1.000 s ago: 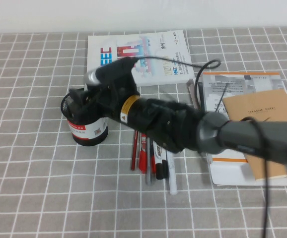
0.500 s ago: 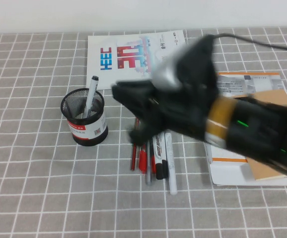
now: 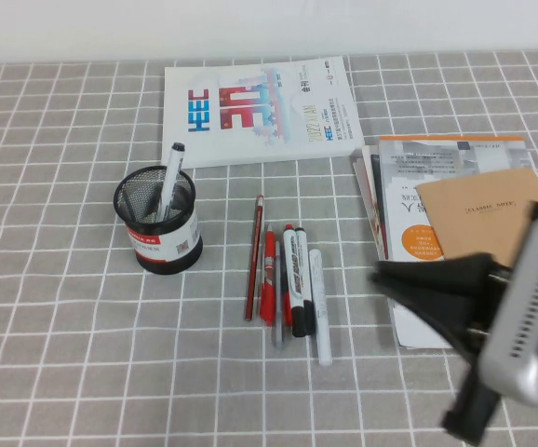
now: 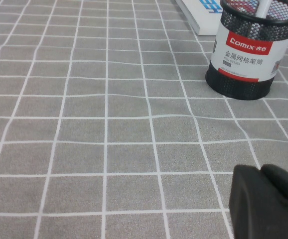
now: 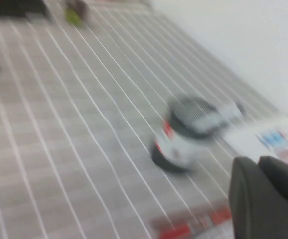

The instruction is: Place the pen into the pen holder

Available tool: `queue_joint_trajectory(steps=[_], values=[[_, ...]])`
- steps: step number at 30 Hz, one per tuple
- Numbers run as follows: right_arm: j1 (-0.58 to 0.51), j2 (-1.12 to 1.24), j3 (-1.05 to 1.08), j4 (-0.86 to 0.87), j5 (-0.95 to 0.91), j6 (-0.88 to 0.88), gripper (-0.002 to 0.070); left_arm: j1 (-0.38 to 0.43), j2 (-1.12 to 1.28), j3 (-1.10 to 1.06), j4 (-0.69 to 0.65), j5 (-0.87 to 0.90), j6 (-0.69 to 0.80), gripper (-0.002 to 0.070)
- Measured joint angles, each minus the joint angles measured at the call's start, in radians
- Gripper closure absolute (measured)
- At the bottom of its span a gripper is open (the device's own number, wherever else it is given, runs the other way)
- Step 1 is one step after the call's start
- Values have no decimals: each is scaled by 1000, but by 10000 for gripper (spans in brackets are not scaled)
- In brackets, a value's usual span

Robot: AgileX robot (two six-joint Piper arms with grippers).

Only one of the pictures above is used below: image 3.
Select white booklet with red pictures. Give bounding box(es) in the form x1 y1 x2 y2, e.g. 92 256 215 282
349 144 384 260

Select black-capped white marker pen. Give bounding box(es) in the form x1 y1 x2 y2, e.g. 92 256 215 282
150 142 186 224

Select red ballpoint pen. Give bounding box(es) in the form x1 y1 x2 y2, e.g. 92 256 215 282
259 223 277 327

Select dark-edged booklet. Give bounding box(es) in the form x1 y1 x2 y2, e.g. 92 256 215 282
368 152 390 261

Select red whiteboard marker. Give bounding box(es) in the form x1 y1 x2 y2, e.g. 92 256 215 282
281 223 299 327

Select black mesh pen holder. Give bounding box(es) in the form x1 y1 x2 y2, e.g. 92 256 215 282
113 165 204 277

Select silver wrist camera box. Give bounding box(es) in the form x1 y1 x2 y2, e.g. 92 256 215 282
477 213 538 406

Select black whiteboard marker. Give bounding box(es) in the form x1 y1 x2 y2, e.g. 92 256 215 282
291 226 316 339

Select white HEEC book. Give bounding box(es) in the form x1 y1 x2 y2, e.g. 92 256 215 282
160 56 362 169

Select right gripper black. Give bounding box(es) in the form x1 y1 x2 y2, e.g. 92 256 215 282
370 200 538 446

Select white brochure with orange stripe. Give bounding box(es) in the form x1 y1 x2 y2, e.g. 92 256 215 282
377 135 538 350

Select grey pen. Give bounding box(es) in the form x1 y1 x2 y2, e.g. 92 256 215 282
273 239 287 350

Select grey white-checked tablecloth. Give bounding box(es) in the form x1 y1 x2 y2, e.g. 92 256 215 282
0 49 538 447

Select red wooden pencil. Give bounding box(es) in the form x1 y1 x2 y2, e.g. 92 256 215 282
243 194 265 322

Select brown kraft notebook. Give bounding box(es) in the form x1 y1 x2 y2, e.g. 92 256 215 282
412 167 538 270

